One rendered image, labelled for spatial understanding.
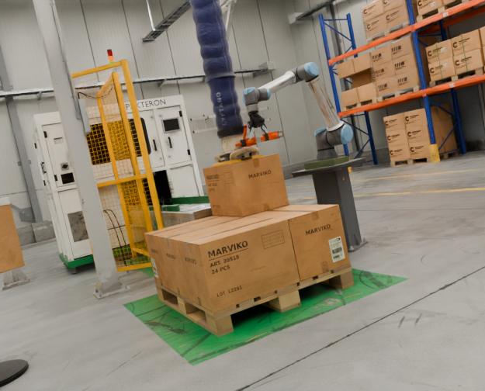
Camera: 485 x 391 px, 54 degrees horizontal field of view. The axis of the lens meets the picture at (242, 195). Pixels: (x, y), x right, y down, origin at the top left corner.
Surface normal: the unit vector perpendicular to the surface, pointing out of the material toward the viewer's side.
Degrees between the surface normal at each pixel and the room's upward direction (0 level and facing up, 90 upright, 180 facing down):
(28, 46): 90
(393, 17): 90
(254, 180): 90
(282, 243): 90
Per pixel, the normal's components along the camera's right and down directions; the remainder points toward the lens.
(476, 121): -0.84, 0.22
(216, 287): 0.44, -0.02
